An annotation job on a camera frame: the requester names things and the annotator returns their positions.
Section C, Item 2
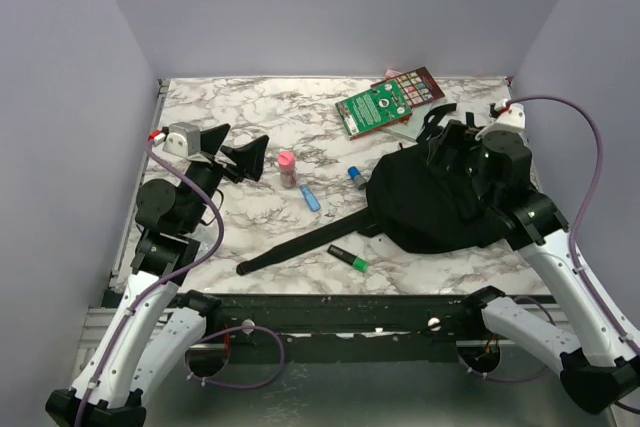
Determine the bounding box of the blue cap glue stick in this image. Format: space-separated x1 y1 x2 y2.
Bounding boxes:
347 166 367 190

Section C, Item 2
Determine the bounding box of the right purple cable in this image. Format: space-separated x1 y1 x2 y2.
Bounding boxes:
457 95 640 416

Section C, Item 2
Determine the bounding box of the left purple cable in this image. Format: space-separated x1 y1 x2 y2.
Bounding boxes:
74 131 287 427

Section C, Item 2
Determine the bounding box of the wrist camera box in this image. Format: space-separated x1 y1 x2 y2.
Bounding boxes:
475 103 526 141
163 122 201 158

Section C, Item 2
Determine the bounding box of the black student backpack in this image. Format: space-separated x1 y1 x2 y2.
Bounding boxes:
236 103 510 276

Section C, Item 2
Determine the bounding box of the purple cable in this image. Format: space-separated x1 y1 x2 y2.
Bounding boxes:
74 131 287 427
457 95 640 416

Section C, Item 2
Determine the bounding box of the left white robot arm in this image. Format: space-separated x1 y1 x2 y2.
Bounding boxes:
45 122 269 426

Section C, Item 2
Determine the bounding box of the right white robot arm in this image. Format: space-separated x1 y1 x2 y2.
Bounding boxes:
428 121 639 414

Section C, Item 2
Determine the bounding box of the pink cap small bottle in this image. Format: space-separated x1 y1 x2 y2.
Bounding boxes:
277 150 297 188

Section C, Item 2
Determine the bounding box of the grey notebook under books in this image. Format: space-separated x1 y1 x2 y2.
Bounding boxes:
382 97 448 141

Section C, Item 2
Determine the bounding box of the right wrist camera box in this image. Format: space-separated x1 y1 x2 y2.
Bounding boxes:
475 103 526 141

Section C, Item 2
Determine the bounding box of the dark red book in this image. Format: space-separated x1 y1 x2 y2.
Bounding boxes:
371 67 445 110

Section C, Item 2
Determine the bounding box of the green book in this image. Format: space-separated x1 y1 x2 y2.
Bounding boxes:
335 80 412 140

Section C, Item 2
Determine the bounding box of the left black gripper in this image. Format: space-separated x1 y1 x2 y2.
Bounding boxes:
181 124 269 231

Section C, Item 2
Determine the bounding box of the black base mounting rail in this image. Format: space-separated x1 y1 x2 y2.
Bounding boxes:
169 291 508 371

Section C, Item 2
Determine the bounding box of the blue transparent marker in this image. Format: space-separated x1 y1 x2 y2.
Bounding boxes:
300 184 321 212

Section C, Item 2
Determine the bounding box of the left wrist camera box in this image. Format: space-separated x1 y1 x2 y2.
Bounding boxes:
163 122 201 158

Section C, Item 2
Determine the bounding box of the green black highlighter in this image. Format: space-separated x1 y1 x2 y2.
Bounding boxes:
327 245 369 272

